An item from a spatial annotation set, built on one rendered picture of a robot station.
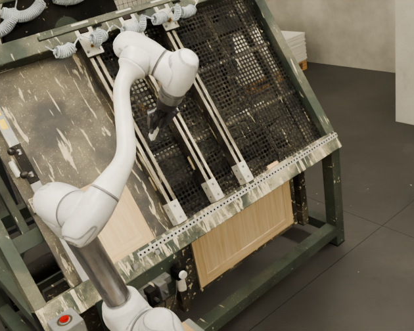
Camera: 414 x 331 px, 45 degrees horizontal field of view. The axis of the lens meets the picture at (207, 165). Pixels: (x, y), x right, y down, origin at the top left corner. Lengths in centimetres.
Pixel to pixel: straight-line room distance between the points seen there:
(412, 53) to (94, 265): 435
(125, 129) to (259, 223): 201
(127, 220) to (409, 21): 373
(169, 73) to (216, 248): 179
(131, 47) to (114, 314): 98
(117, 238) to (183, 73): 120
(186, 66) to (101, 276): 79
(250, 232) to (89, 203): 203
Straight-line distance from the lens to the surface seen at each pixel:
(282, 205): 360
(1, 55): 267
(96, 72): 278
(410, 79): 564
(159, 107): 181
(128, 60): 169
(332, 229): 379
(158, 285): 258
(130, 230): 265
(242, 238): 340
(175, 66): 166
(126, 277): 259
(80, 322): 229
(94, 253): 180
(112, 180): 157
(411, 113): 577
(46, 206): 166
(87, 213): 154
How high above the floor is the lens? 235
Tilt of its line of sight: 26 degrees down
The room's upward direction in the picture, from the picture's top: 11 degrees counter-clockwise
